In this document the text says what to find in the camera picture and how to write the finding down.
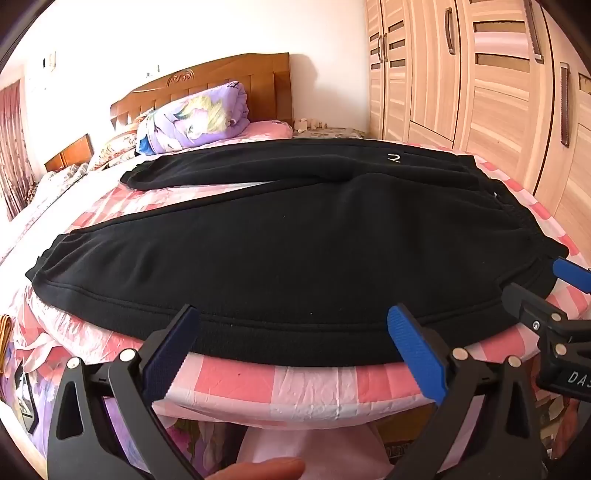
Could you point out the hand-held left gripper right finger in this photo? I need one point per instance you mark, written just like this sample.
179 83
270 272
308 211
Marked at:
415 346

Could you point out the dark red curtain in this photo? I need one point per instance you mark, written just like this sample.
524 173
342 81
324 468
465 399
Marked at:
14 138

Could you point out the pink checked bed sheet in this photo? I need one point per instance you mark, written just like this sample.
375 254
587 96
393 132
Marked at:
300 385

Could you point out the pink pillow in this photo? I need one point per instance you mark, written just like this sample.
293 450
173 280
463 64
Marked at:
270 129

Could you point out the wooden bed headboard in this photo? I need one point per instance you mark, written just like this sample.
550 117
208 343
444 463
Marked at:
258 78

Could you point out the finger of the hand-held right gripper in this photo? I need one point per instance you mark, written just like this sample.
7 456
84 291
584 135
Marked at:
572 273
526 302

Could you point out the floral bedspread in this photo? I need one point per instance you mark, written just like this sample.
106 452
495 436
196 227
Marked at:
55 184

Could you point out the black pants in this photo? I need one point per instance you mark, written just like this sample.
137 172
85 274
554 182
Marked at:
300 230

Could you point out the floral cloth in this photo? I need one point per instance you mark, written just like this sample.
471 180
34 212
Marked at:
332 133

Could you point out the small wooden ornaments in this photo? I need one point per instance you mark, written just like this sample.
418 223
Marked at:
310 123

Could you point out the light wooden wardrobe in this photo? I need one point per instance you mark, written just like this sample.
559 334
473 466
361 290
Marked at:
485 92

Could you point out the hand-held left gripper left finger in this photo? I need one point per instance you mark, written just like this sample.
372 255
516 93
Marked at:
173 341

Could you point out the folded purple printed quilt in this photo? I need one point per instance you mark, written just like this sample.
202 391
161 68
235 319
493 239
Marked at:
194 120

